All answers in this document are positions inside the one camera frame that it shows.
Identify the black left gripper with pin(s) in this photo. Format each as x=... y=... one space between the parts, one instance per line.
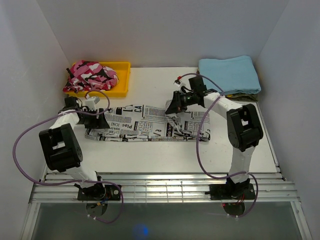
x=98 y=123

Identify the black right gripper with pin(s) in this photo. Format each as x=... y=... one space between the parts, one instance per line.
x=177 y=104

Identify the newspaper print trousers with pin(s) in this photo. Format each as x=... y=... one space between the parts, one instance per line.
x=145 y=123

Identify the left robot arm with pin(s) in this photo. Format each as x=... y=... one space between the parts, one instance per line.
x=62 y=151

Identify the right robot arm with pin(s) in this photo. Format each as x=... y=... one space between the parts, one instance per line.
x=244 y=132

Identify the pink camouflage trousers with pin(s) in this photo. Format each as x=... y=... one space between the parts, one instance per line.
x=90 y=75

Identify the light blue folded trousers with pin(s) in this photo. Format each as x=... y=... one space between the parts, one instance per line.
x=232 y=76

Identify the olive camouflage folded trousers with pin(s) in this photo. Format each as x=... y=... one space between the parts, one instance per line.
x=236 y=96

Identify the yellow plastic tray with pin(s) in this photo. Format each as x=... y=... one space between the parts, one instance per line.
x=123 y=70

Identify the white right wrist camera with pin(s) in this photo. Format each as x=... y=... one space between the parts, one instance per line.
x=179 y=83

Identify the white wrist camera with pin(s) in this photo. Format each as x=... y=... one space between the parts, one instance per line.
x=91 y=103
x=179 y=83

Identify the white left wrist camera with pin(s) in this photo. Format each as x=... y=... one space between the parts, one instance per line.
x=91 y=103

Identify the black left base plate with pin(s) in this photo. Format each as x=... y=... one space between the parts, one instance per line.
x=97 y=193

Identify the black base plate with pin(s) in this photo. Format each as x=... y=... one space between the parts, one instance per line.
x=222 y=192
x=97 y=193

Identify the aluminium rail frame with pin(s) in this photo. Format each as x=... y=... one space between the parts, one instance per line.
x=162 y=187

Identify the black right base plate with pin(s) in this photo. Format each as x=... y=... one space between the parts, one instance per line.
x=222 y=192

